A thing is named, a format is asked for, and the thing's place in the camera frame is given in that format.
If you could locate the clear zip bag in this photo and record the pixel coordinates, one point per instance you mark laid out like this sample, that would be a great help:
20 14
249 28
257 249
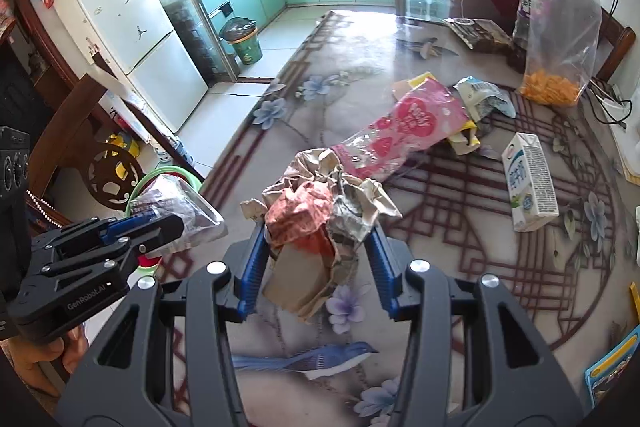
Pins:
565 22

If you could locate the yellow plastic clip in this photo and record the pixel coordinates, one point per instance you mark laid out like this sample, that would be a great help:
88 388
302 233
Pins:
634 302

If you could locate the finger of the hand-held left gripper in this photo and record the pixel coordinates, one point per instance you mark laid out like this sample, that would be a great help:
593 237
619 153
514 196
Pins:
160 237
75 232

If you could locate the carved wooden chair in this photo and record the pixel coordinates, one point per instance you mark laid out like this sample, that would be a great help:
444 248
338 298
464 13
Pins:
85 147

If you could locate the green basin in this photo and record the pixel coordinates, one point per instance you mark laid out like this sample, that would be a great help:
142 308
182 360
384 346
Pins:
192 179

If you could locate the yellow snack wrapper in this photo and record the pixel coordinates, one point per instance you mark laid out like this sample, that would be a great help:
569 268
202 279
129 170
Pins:
462 138

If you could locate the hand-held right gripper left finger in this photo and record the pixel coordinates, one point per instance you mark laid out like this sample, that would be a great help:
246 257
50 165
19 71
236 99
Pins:
252 267

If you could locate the dark snack packet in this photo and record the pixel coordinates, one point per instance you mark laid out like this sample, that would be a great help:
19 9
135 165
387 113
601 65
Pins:
482 34

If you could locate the pink label plastic bottle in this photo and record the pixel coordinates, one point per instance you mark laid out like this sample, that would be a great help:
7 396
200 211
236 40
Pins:
530 7

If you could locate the dark wooden chair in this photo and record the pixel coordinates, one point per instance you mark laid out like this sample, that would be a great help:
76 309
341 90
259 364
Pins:
612 47

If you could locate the white blue crumpled packet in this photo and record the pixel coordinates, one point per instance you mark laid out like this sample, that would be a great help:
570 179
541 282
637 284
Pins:
480 99

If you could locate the red basin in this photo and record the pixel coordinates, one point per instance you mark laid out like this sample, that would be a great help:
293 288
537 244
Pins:
147 263

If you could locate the orange snack pieces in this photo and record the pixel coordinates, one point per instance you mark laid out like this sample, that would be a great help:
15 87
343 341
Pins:
547 89

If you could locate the brown paper bag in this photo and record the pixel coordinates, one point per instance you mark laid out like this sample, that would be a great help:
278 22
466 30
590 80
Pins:
300 217

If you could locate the white milk carton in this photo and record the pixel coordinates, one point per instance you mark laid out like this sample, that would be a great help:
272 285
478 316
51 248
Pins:
530 182

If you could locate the green trash bin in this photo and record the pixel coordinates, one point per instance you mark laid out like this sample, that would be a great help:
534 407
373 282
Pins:
242 39

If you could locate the clear plastic bag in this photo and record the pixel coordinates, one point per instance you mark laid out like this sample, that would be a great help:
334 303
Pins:
170 207

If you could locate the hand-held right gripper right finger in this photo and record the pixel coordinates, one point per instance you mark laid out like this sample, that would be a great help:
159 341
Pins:
382 272

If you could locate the pink heart snack wrapper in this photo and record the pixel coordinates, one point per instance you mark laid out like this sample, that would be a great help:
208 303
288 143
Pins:
400 132

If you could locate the person's left hand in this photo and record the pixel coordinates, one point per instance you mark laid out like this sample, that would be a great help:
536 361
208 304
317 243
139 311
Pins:
35 357

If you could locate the white refrigerator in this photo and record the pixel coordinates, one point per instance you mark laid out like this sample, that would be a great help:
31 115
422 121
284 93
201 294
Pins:
125 32

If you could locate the blue case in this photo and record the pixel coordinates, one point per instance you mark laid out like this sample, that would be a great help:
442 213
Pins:
615 372

